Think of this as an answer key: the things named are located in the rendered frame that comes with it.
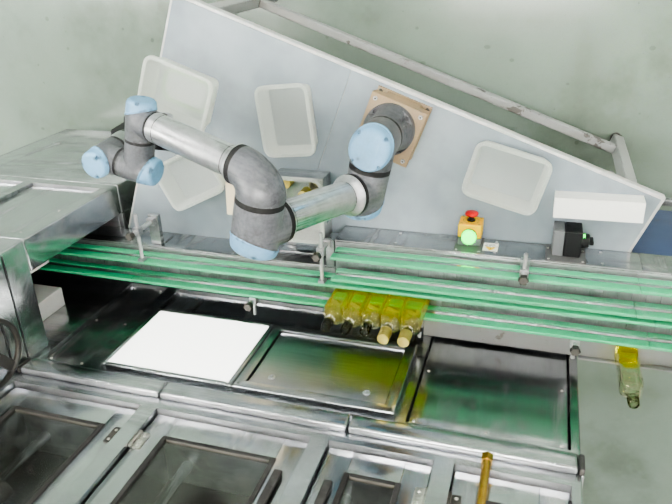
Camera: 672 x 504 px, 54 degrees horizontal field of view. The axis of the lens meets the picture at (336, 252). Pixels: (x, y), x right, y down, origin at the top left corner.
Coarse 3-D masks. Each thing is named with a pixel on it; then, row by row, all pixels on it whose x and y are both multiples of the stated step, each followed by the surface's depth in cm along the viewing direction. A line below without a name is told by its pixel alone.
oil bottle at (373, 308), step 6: (372, 294) 203; (378, 294) 203; (384, 294) 203; (372, 300) 199; (378, 300) 199; (384, 300) 199; (366, 306) 196; (372, 306) 196; (378, 306) 196; (366, 312) 193; (372, 312) 193; (378, 312) 193; (366, 318) 193; (372, 318) 192; (378, 318) 193; (378, 324) 194
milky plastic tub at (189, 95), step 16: (144, 64) 189; (160, 64) 196; (176, 64) 192; (144, 80) 192; (160, 80) 198; (176, 80) 196; (192, 80) 195; (208, 80) 186; (160, 96) 200; (176, 96) 198; (192, 96) 197; (208, 96) 188; (176, 112) 200; (192, 112) 199; (208, 112) 190
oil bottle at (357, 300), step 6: (354, 294) 204; (360, 294) 204; (366, 294) 203; (348, 300) 201; (354, 300) 200; (360, 300) 200; (366, 300) 201; (348, 306) 197; (354, 306) 197; (360, 306) 197; (342, 312) 196; (348, 312) 195; (354, 312) 194; (360, 312) 195; (342, 318) 195; (354, 318) 194; (360, 318) 196; (354, 324) 195; (360, 324) 196
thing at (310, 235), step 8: (296, 184) 217; (304, 184) 216; (320, 184) 207; (288, 192) 219; (296, 192) 218; (320, 224) 213; (296, 232) 222; (304, 232) 221; (312, 232) 221; (296, 240) 218; (304, 240) 217; (312, 240) 217
